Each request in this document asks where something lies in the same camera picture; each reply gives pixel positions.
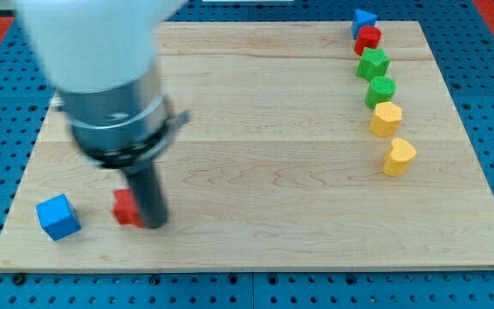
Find yellow heart block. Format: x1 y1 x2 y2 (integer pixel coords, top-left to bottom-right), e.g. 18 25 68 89
383 137 418 177

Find black cylindrical pointer rod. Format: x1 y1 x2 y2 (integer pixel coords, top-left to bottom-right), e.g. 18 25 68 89
123 161 168 229

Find red star block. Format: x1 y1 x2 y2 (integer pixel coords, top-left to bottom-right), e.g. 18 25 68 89
111 189 144 227

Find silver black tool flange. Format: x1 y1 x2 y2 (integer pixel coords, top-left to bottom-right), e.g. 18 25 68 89
59 64 190 169

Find yellow hexagon block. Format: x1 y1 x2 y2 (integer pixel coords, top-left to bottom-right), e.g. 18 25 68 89
369 101 403 137

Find blue triangle block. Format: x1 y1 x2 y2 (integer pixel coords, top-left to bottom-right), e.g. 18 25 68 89
351 9 377 39

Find blue cube block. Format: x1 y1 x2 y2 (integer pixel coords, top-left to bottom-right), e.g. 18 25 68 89
35 194 81 241

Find green cylinder block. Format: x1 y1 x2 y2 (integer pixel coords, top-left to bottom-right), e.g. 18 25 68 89
364 76 397 110

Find green star block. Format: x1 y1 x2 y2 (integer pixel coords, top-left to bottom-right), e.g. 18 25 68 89
356 47 391 82

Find red cylinder block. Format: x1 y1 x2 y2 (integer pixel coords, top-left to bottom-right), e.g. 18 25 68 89
354 26 382 56

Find wooden board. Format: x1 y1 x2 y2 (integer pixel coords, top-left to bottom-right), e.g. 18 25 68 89
0 21 494 274

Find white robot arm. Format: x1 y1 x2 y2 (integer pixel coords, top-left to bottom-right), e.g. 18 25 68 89
15 0 190 228

